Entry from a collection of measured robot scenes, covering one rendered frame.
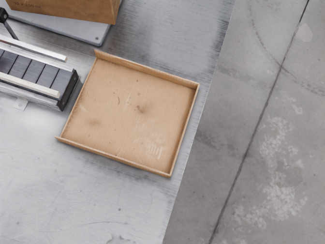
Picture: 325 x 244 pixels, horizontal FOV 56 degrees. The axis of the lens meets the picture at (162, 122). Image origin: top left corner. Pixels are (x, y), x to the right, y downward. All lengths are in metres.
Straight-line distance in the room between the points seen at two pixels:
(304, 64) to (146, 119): 1.43
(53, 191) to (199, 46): 0.56
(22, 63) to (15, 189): 0.32
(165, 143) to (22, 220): 0.39
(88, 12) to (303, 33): 1.57
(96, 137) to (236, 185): 1.04
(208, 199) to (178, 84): 0.90
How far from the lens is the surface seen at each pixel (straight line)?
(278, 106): 1.90
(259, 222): 1.72
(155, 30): 0.95
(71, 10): 0.93
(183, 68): 0.89
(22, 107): 0.89
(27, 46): 0.81
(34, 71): 0.86
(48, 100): 0.82
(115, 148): 0.80
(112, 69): 0.88
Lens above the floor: 1.61
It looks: 71 degrees down
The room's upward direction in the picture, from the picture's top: 12 degrees clockwise
